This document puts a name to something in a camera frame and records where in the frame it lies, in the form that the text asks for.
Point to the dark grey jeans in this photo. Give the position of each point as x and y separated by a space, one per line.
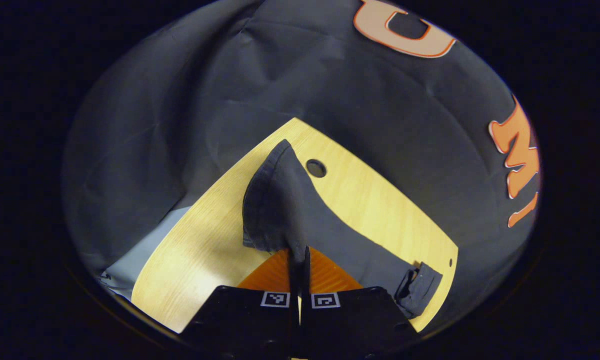
289 200

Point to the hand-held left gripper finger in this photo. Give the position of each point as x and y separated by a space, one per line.
306 280
293 280

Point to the black backdrop cloth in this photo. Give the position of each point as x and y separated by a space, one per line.
229 75

